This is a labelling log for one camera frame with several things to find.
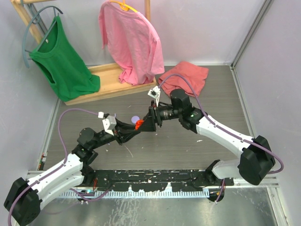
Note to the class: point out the pink t-shirt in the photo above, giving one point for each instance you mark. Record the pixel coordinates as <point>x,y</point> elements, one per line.
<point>132,42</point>

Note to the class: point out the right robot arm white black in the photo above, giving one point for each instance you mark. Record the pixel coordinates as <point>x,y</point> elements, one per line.
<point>254,160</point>

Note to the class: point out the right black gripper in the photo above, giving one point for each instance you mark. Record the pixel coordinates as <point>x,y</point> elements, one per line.
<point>151,118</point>

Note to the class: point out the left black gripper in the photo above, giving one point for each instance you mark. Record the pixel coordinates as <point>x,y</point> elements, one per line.
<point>123,132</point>

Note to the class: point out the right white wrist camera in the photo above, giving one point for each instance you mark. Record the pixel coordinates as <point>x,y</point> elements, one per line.
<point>155,94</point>

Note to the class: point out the lilac round charging case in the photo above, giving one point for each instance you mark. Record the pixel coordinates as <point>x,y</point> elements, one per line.
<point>135,119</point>

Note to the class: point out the wooden clothes rack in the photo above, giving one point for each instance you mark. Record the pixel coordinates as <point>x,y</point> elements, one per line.
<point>108,73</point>

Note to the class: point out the green tank top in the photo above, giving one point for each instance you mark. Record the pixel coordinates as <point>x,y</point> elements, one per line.
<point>64,69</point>

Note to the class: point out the yellow hanger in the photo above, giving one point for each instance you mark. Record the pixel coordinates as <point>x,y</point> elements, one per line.
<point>123,5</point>

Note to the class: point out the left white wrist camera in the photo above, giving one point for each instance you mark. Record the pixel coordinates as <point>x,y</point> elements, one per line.
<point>109,124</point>

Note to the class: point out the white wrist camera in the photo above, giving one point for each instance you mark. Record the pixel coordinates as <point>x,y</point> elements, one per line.
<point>109,124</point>
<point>155,94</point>

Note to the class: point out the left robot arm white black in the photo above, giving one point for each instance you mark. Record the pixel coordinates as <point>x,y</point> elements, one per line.
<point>26,198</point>

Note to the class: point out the coral folded cloth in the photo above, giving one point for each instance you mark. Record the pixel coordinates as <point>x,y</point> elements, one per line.
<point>187,76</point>

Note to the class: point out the white slotted cable duct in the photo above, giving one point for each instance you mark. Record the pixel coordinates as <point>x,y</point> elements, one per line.
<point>156,195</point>

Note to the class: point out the orange round charging case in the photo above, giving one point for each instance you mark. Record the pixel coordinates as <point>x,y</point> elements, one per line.
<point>138,124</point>

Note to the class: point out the aluminium corner post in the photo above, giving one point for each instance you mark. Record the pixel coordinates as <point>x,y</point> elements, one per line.
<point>252,30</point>

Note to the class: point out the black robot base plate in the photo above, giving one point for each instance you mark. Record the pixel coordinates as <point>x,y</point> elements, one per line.
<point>151,180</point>

